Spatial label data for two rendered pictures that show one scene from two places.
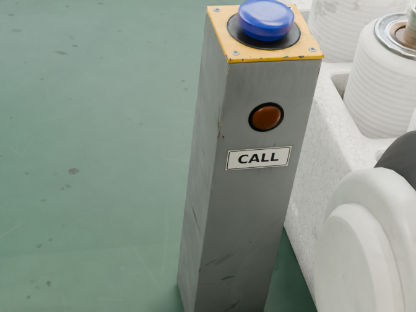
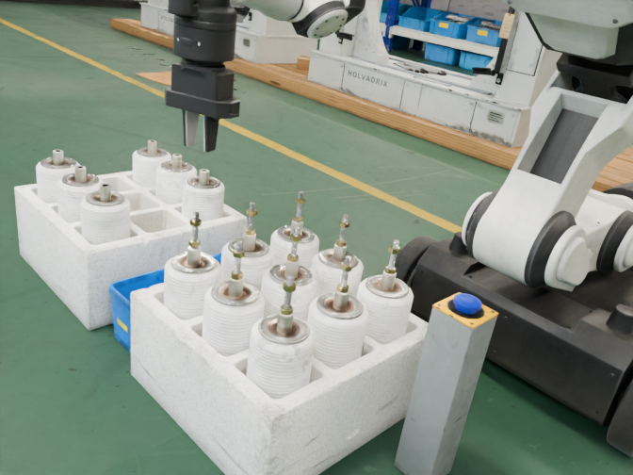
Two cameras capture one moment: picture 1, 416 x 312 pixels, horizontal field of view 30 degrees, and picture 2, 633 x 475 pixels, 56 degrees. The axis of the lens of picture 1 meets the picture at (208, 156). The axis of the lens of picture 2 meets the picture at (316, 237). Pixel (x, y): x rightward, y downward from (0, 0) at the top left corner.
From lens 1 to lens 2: 1.18 m
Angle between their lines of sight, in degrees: 94
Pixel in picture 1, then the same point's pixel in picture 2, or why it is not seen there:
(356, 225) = (577, 242)
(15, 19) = not seen: outside the picture
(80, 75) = not seen: outside the picture
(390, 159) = (554, 237)
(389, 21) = (336, 314)
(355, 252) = (579, 246)
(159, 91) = not seen: outside the picture
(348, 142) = (385, 352)
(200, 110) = (466, 371)
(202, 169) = (468, 388)
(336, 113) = (367, 360)
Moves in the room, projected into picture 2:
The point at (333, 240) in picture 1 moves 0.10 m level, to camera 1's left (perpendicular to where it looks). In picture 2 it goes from (571, 256) to (623, 286)
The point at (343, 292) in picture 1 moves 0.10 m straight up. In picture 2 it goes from (575, 259) to (594, 204)
